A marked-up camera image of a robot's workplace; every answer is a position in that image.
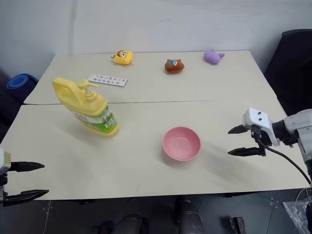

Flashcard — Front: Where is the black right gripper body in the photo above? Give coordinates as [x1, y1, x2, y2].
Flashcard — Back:
[250, 124, 275, 157]

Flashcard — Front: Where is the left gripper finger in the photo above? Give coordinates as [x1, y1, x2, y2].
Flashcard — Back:
[9, 161, 45, 173]
[2, 189, 50, 207]

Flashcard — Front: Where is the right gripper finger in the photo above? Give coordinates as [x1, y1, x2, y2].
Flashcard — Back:
[227, 147, 259, 157]
[227, 124, 252, 134]

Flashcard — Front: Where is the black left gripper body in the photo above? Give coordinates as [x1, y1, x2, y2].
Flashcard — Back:
[0, 170, 8, 203]

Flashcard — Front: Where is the pink bowl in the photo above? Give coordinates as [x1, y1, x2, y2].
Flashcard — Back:
[162, 126, 201, 161]

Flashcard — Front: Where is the yellow detergent bottle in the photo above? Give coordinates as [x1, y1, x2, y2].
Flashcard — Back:
[52, 77, 120, 138]

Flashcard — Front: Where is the black chair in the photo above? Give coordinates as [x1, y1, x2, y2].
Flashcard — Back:
[264, 29, 312, 117]

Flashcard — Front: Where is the small black box shape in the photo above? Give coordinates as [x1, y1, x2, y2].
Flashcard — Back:
[229, 215, 246, 234]

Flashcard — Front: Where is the purple bunny plush toy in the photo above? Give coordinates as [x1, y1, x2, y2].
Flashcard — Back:
[203, 49, 225, 65]

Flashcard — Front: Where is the clear plastic bag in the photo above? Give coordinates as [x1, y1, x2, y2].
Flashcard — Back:
[282, 187, 312, 234]

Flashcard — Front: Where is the blue rolled mat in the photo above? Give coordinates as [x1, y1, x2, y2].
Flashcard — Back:
[6, 73, 39, 94]

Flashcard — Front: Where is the dark cylindrical shape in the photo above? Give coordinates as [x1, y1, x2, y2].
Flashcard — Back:
[174, 195, 206, 234]

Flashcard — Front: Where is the brown bear plush toy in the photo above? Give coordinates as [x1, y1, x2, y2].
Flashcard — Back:
[164, 58, 184, 74]

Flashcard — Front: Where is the dark rounded shape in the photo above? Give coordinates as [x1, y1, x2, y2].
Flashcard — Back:
[114, 213, 150, 234]

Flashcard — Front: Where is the white letter card strip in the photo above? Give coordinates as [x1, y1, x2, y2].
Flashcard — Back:
[87, 74, 128, 87]

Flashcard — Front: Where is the yellow cartoon plush toy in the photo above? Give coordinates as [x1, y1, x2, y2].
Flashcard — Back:
[112, 49, 135, 66]

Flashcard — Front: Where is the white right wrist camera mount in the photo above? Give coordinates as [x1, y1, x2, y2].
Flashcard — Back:
[242, 108, 279, 147]

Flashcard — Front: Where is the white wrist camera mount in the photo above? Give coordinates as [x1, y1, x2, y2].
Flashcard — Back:
[242, 108, 279, 147]
[0, 148, 12, 175]

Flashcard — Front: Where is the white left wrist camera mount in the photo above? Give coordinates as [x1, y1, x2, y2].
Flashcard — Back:
[0, 148, 12, 175]

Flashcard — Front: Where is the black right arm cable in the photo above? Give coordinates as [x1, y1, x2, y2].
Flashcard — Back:
[252, 124, 312, 186]

